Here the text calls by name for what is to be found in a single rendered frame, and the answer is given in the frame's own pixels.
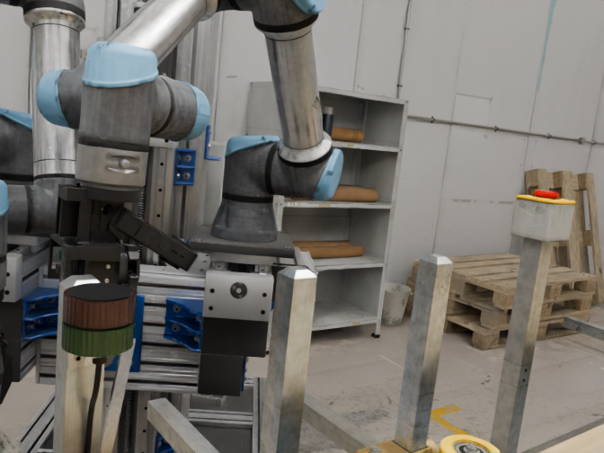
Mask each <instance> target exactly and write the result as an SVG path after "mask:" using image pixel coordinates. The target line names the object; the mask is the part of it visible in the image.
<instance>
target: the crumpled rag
mask: <svg viewBox="0 0 604 453"><path fill-rule="evenodd" d="M21 446H22V443H21V441H20V440H9V439H8V438H7V436H6V435H5V434H4V433H3V432H2V431H1V432H0V453H23V452H22V451H20V450H19V449H20V447H21Z"/></svg>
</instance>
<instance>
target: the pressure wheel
mask: <svg viewBox="0 0 604 453"><path fill-rule="evenodd" d="M439 453H501V452H500V450H498V449H497V448H496V447H495V446H494V445H492V444H491V443H489V442H487V441H485V440H481V439H478V438H476V437H472V436H467V435H451V436H448V437H446V438H445V439H443V440H442V441H441V443H440V450H439Z"/></svg>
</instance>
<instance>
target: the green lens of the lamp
mask: <svg viewBox="0 0 604 453"><path fill-rule="evenodd" d="M134 325H135V319H134V320H133V321H132V323H131V324H130V325H128V326H126V327H123V328H120V329H117V330H111V331H100V332H96V331H84V330H79V329H75V328H73V327H70V326H69V325H67V324H66V323H65V321H64V320H62V339H61V347H62V349H63V350H64V351H66V352H68V353H71V354H74V355H77V356H83V357H108V356H113V355H118V354H121V353H123V352H125V351H128V350H129V349H131V348H132V346H133V340H134Z"/></svg>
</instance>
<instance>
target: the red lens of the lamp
mask: <svg viewBox="0 0 604 453"><path fill-rule="evenodd" d="M70 288H72V287H70ZM70 288H68V289H66V290H65V291H64V295H63V320H64V321H65V322H66V323H68V324H71V325H73V326H78V327H83V328H93V329H103V328H113V327H119V326H123V325H125V324H129V323H131V322H132V321H133V320H134V319H135V310H136V295H137V293H136V291H135V290H134V289H131V290H132V292H133V294H132V296H131V297H129V298H126V299H122V300H119V301H112V302H90V301H83V300H79V299H75V298H71V297H70V296H69V295H68V294H67V292H68V290H69V289H70Z"/></svg>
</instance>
